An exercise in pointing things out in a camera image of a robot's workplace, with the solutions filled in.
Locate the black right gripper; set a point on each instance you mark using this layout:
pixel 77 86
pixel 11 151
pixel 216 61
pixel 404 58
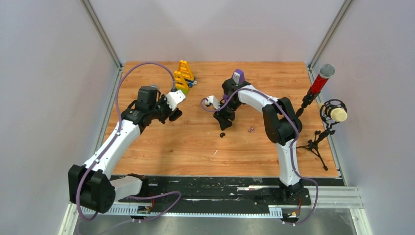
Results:
pixel 223 119

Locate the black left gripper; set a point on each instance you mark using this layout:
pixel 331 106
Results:
pixel 162 100

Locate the black earbud charging case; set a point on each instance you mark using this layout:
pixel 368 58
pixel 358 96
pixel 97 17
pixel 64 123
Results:
pixel 175 115

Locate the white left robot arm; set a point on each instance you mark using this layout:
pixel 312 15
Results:
pixel 90 184

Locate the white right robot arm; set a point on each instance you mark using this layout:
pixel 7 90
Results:
pixel 282 126

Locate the yellow toy block tower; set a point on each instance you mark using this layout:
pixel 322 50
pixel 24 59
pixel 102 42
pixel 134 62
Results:
pixel 180 82

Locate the purple metronome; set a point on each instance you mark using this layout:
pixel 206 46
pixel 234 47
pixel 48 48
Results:
pixel 238 76

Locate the yellow toy block on car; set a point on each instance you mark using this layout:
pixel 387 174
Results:
pixel 187 73

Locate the red microphone on stand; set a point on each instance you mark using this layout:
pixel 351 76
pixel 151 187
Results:
pixel 325 73

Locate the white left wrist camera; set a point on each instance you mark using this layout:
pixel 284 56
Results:
pixel 174 99

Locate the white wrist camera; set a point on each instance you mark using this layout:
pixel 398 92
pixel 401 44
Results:
pixel 174 99
pixel 212 101

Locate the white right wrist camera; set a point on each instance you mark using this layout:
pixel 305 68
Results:
pixel 212 101

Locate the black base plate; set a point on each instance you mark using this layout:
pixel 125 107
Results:
pixel 224 195

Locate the beige microphone in shock mount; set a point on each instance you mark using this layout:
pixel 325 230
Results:
pixel 331 113

